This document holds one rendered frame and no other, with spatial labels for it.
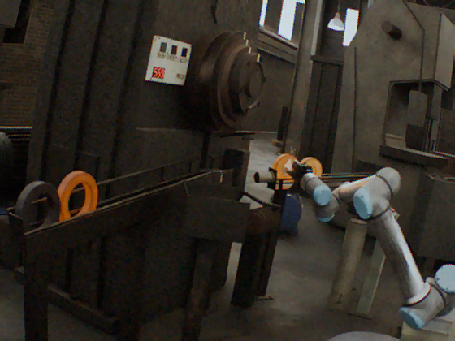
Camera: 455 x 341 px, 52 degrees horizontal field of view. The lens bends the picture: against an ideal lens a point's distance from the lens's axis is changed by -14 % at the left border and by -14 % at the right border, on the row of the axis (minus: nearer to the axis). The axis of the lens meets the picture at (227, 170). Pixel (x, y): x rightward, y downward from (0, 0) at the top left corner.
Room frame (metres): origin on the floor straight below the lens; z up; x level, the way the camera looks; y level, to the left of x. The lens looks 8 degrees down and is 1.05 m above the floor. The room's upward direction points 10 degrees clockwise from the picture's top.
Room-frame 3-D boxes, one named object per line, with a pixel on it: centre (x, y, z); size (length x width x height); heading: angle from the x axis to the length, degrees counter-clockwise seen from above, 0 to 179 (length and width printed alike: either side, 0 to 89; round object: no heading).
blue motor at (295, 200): (4.57, -0.55, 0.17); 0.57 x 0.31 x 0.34; 174
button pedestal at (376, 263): (2.66, -0.90, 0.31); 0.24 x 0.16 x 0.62; 154
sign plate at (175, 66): (2.11, 0.30, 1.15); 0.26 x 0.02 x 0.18; 154
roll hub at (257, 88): (2.32, -0.03, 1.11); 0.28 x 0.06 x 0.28; 154
